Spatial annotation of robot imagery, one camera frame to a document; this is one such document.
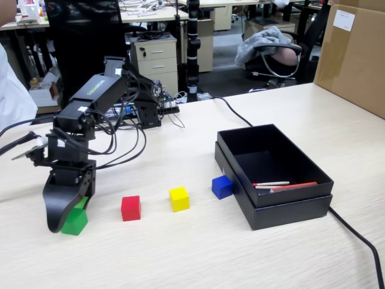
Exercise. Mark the black office chair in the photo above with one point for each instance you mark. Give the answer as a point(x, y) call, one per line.
point(312, 30)

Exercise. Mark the yellow wooden cube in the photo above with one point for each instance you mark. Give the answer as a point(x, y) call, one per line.
point(179, 200)

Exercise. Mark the black jointed pole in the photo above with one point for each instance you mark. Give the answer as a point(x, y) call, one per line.
point(193, 45)

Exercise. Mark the wooden stick with red tip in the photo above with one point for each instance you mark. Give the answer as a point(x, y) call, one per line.
point(263, 187)
point(273, 183)

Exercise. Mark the orange red flat strip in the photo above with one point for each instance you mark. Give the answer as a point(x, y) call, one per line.
point(296, 185)

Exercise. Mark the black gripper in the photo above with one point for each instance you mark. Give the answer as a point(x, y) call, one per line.
point(67, 174)

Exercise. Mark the green wooden cube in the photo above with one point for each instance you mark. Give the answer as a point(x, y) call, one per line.
point(73, 224)

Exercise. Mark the beige drawer cabinet with lock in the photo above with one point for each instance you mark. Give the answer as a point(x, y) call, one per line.
point(156, 64)

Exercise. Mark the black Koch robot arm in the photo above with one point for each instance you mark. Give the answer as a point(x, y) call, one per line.
point(96, 90)

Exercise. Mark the open white cardboard box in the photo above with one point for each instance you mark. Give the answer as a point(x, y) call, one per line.
point(45, 93)

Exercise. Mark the large brown cardboard box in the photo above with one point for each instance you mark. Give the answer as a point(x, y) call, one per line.
point(355, 66)

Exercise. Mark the office chair with chrome frame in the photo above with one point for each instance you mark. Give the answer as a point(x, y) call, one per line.
point(276, 46)

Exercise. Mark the white pink carton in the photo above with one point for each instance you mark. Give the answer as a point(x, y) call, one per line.
point(28, 10)

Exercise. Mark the beige office desk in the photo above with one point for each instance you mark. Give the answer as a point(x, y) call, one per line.
point(21, 26)
point(150, 16)

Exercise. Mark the grey blanket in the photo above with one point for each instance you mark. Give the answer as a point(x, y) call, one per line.
point(258, 39)

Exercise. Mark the red wooden cube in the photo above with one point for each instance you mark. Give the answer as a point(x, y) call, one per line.
point(130, 209)

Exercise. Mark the person's bare forearm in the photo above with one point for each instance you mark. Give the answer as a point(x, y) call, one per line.
point(6, 12)

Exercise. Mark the plain beige pedestal cabinet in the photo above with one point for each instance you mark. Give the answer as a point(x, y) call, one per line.
point(222, 18)
point(206, 45)

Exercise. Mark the blue wooden cube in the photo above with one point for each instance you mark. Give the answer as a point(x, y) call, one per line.
point(222, 188)

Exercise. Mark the thin black stand pole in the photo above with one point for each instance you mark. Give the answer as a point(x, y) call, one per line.
point(178, 36)

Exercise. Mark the black open box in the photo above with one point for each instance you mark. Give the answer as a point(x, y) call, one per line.
point(285, 215)

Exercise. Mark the person in white shirt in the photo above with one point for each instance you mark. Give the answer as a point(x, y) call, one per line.
point(12, 96)

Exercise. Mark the small wrist camera board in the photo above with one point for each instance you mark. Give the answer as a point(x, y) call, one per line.
point(33, 150)

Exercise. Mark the pinkish beige cushion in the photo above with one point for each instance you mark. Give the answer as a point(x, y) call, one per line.
point(287, 55)

